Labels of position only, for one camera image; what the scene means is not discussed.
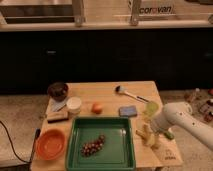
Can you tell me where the wooden block eraser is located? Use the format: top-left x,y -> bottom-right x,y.
47,112 -> 69,123

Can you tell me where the bunch of dark grapes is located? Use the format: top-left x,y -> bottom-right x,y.
81,135 -> 105,157

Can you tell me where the blue sponge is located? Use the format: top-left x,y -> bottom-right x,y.
119,106 -> 137,117

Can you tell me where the white cylindrical cup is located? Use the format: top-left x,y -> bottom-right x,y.
66,97 -> 82,115

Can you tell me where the orange fruit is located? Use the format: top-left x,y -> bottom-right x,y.
91,103 -> 103,114

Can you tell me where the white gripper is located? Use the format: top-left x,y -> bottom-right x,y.
142,113 -> 171,149

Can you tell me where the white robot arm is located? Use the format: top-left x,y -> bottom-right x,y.
146,102 -> 213,151

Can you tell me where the white cloth with utensil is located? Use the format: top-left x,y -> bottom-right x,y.
46,98 -> 67,114

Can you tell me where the green cucumber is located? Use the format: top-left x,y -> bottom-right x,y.
164,131 -> 174,140

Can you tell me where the dark brown bowl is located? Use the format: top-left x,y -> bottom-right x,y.
47,82 -> 68,101

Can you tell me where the light green cup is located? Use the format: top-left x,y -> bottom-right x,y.
144,101 -> 159,117

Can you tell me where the black bar tool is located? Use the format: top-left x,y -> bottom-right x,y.
29,129 -> 41,163

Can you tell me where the black cable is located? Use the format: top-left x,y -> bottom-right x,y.
0,120 -> 32,165

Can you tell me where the yellow banana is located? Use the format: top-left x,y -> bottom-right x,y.
136,130 -> 156,147

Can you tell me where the green square tray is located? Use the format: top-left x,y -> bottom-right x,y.
66,117 -> 136,171

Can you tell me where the orange red bowl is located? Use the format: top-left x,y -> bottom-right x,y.
35,129 -> 66,161

